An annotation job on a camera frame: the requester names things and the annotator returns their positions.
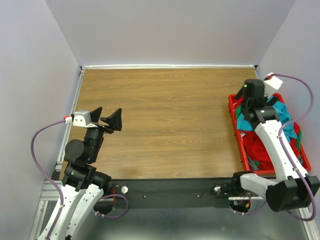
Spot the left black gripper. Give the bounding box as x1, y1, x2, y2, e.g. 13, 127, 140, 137
84, 106, 123, 162

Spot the teal t shirt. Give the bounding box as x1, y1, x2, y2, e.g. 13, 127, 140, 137
236, 101, 300, 143

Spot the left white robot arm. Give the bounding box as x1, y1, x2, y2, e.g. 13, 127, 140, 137
38, 107, 122, 240

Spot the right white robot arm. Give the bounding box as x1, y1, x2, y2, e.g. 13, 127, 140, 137
230, 75, 320, 212

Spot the green t shirt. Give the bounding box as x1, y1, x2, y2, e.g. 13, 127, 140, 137
235, 105, 242, 119

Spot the red plastic bin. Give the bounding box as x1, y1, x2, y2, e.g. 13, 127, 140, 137
228, 94, 312, 175

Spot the red t shirt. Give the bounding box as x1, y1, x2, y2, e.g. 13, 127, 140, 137
239, 96, 302, 171

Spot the grey white garment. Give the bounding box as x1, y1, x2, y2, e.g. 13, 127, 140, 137
247, 156, 261, 171

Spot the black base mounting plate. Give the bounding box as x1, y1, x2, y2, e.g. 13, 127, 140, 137
112, 177, 248, 210

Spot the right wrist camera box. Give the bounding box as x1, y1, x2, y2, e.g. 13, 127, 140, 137
263, 72, 283, 98

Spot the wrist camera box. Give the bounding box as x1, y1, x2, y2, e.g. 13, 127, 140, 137
263, 72, 283, 98
63, 110, 98, 129

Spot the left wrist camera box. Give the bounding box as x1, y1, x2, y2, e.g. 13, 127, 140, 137
63, 110, 98, 129

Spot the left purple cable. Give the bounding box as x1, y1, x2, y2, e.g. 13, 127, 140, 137
30, 118, 130, 240

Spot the purple cable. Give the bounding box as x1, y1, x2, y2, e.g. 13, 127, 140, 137
30, 118, 130, 240
232, 73, 317, 222

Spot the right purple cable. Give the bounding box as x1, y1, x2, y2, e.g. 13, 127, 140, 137
232, 73, 317, 222

